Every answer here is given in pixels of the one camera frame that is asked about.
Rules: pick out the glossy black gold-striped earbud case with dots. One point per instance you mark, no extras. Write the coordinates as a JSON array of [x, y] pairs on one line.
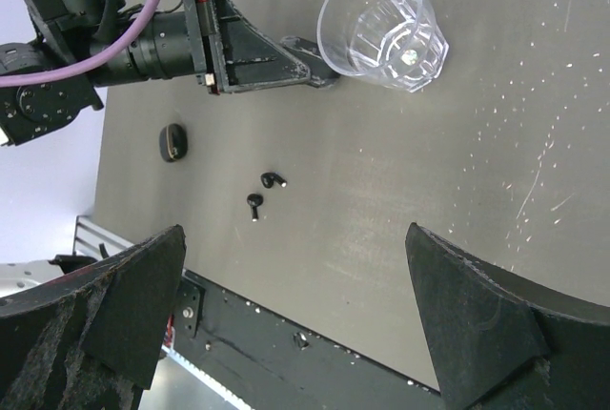
[[173, 143]]

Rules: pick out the black earbud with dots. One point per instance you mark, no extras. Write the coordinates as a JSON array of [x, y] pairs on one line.
[[271, 179], [254, 201]]

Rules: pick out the clear plastic cup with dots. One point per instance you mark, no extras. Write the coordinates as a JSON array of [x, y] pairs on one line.
[[396, 44]]

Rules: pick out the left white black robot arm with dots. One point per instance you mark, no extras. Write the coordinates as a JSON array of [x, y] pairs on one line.
[[83, 45]]

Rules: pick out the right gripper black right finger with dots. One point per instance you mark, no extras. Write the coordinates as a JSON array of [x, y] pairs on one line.
[[501, 341]]

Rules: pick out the black earbud far left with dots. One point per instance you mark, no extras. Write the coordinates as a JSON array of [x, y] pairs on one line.
[[254, 201]]

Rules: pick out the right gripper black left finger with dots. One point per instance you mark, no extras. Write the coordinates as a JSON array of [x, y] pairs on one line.
[[91, 339]]

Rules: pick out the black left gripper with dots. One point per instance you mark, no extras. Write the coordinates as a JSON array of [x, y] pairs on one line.
[[231, 55]]

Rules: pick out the black earbud upper left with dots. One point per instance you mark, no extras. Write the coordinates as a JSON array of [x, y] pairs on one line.
[[271, 179]]

